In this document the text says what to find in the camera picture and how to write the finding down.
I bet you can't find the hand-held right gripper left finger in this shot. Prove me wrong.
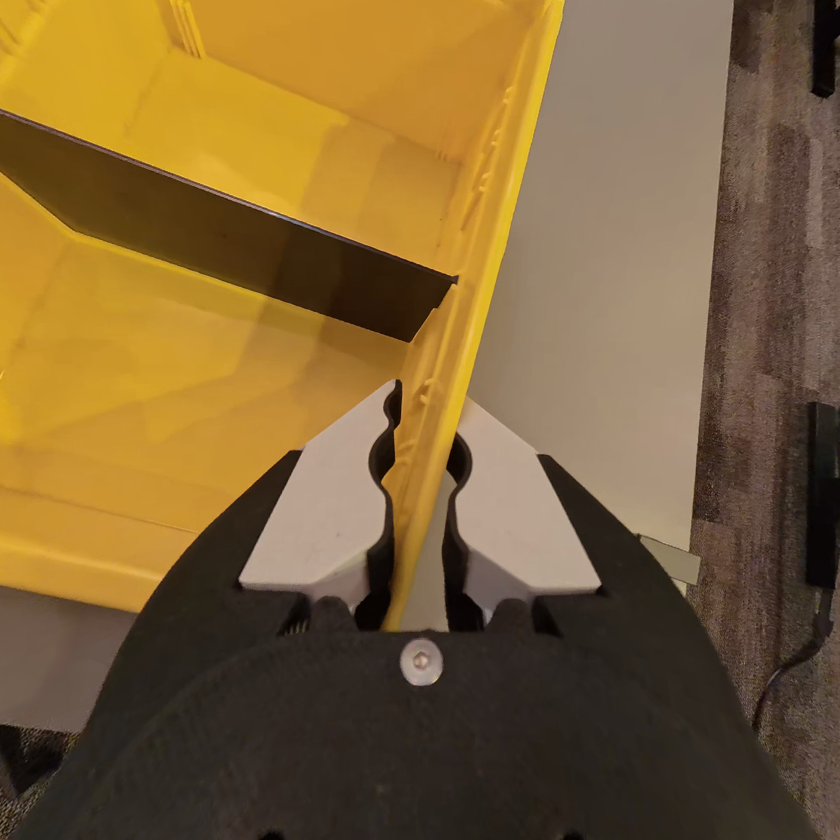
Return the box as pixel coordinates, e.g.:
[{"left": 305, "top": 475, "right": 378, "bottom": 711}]
[{"left": 238, "top": 378, "right": 404, "bottom": 614}]

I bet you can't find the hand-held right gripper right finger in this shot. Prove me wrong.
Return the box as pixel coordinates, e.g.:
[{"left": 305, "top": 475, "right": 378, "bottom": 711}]
[{"left": 443, "top": 395, "right": 602, "bottom": 624}]

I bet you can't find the yellow plastic bin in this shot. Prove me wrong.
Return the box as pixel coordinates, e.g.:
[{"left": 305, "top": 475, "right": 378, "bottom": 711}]
[{"left": 0, "top": 0, "right": 567, "bottom": 631}]

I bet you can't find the black bin divider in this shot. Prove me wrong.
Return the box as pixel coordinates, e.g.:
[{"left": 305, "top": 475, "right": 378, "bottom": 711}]
[{"left": 0, "top": 108, "right": 459, "bottom": 343}]

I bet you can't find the black bar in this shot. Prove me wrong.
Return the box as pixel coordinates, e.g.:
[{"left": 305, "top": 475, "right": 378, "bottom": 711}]
[{"left": 810, "top": 0, "right": 840, "bottom": 99}]

